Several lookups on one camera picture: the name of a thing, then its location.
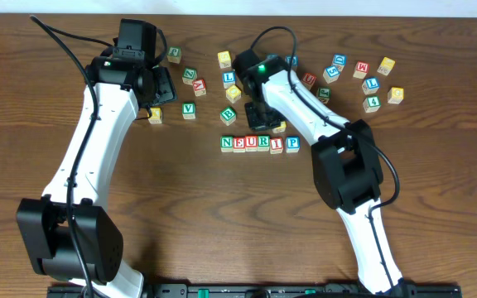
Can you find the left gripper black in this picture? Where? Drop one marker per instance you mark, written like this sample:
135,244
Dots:
165,85

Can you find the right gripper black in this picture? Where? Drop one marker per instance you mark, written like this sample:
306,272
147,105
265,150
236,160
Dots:
261,117

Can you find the yellow S block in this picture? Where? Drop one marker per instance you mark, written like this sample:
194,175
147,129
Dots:
280,128

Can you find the green R block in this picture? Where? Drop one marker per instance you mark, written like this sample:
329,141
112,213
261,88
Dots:
263,143

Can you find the red u block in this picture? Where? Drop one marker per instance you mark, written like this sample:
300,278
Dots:
251,143
308,80

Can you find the red I block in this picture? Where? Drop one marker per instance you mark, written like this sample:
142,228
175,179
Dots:
276,145

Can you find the red E block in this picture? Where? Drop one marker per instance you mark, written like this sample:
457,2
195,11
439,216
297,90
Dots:
239,144

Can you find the green N block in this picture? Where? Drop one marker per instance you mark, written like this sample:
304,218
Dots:
226,144

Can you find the blue P block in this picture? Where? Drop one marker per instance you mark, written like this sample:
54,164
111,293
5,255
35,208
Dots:
293,144

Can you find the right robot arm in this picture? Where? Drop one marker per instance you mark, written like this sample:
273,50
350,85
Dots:
345,160

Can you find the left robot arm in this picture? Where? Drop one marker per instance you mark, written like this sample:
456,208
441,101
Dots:
67,232

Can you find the yellow K block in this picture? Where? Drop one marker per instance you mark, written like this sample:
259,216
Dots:
155,115

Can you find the green Z block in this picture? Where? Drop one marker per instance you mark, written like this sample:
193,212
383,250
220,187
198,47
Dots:
189,75

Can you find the green V block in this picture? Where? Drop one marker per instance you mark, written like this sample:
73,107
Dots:
188,111

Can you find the green B block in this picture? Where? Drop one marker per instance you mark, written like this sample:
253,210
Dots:
228,116

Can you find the red A block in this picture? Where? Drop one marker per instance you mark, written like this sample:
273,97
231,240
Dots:
199,87

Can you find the yellow O block centre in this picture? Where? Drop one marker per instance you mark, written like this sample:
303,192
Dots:
233,94

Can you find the green block top left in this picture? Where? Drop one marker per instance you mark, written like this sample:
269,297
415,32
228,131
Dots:
174,54

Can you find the blue L block centre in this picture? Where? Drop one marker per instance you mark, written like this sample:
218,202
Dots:
229,79

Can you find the blue l block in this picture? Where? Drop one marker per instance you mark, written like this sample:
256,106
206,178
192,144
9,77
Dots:
229,79
370,86

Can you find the blue d block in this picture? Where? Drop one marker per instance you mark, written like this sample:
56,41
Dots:
292,61
339,61

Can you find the green block centre right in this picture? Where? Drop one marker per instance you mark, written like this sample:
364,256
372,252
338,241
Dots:
323,94

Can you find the blue 5 block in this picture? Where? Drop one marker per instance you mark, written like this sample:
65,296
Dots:
331,74

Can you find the blue D block right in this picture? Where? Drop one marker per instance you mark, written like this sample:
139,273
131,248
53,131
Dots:
339,61

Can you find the green 4 block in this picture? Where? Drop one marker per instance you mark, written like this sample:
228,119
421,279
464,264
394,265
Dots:
371,104

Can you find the red M block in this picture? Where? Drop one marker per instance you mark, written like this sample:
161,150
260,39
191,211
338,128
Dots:
361,69

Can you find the blue L block right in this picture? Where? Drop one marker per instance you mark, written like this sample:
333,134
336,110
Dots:
370,86

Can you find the yellow block top right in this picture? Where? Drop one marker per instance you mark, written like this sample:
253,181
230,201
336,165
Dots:
386,66

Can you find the yellow G block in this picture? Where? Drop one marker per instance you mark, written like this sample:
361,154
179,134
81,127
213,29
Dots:
395,95

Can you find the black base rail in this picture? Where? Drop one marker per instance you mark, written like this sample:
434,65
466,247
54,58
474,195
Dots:
403,290

